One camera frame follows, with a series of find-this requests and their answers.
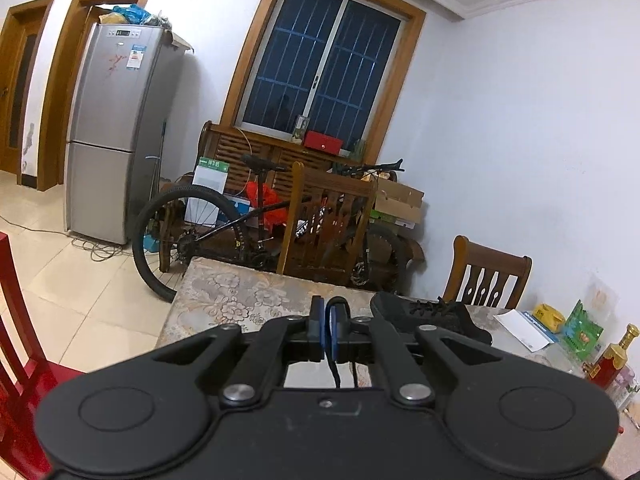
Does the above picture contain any floral lace tablecloth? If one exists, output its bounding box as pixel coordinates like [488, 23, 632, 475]
[155, 256, 640, 476]

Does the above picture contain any black bicycle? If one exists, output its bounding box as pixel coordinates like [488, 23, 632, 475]
[131, 154, 409, 302]

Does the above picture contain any black far sneaker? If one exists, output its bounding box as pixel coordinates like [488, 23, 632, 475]
[370, 292, 492, 346]

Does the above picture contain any cardboard box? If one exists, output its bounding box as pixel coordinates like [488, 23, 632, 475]
[371, 179, 424, 229]

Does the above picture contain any brown wooden chair right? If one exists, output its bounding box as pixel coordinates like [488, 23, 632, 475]
[444, 235, 533, 310]

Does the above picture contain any white green box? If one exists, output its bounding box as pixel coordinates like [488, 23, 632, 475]
[184, 157, 230, 228]

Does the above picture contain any yellow packet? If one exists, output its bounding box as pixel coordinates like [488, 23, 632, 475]
[533, 304, 565, 334]

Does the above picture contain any green snack packet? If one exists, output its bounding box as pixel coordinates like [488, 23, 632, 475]
[562, 300, 603, 361]

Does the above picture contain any red liquor bottle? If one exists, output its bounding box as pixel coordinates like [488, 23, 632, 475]
[582, 324, 639, 390]

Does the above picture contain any red wooden chair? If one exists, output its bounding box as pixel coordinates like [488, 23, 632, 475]
[1, 234, 80, 479]

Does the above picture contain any silver refrigerator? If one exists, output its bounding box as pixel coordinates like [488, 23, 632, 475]
[64, 24, 190, 245]

